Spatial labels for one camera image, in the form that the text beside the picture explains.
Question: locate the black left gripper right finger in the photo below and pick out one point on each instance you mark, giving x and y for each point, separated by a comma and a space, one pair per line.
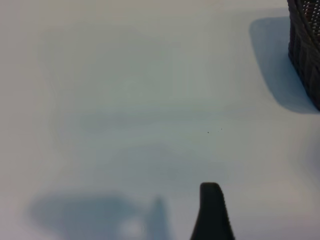
220, 217

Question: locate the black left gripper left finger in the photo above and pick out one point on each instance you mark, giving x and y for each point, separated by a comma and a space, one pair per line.
203, 217

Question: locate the dark brown wicker basket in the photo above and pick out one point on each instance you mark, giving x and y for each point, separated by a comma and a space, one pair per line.
307, 50

